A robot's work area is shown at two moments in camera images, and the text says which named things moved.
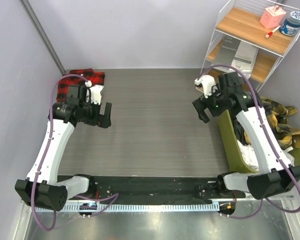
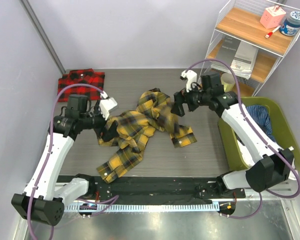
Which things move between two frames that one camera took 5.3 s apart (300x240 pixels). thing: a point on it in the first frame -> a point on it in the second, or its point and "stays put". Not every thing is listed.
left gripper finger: x=107 y=116 -> x=111 y=133
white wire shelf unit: x=252 y=37 stays put
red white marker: x=267 y=36 stays put
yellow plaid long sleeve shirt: x=286 y=136 -> x=154 y=113
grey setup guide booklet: x=226 y=51 stays put
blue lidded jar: x=293 y=23 stays put
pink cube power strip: x=272 y=17 stays put
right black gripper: x=203 y=102 -> x=179 y=99
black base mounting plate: x=155 y=189 stays put
